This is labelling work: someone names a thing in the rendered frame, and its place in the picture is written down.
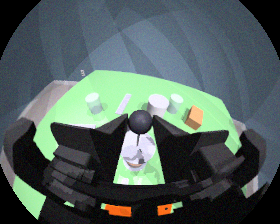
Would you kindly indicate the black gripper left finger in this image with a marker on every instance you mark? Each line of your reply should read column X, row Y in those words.
column 103, row 144

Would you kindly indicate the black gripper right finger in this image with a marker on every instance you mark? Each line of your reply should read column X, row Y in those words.
column 177, row 147

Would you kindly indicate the glass french press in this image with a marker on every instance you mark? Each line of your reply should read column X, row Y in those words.
column 138, row 145

